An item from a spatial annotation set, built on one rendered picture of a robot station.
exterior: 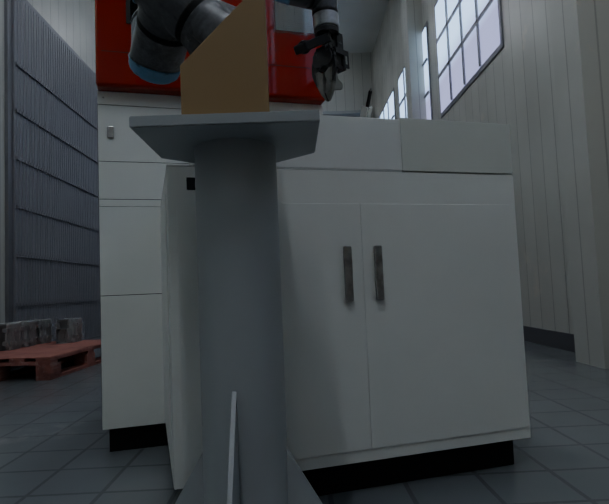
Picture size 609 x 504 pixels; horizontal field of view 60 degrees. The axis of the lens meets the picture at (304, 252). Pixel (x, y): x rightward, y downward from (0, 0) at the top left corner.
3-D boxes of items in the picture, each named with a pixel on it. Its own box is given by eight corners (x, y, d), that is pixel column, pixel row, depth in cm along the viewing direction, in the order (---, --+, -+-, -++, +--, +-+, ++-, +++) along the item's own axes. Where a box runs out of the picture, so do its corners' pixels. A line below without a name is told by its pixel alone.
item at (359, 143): (188, 173, 132) (187, 119, 133) (387, 178, 148) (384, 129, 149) (191, 165, 124) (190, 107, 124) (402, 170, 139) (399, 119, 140)
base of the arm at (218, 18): (253, 4, 97) (213, -32, 97) (199, 64, 98) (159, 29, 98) (260, 37, 112) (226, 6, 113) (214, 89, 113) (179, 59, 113)
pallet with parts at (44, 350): (24, 359, 447) (24, 319, 449) (122, 355, 449) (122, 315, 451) (-75, 385, 327) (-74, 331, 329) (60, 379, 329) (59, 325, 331)
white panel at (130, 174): (99, 207, 178) (97, 93, 181) (325, 208, 202) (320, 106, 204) (98, 206, 175) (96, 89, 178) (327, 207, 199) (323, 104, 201)
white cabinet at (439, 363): (165, 448, 176) (159, 207, 181) (420, 416, 204) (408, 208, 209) (174, 531, 115) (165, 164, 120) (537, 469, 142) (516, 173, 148)
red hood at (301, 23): (110, 145, 245) (108, 21, 249) (279, 151, 269) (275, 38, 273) (95, 84, 173) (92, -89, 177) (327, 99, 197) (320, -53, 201)
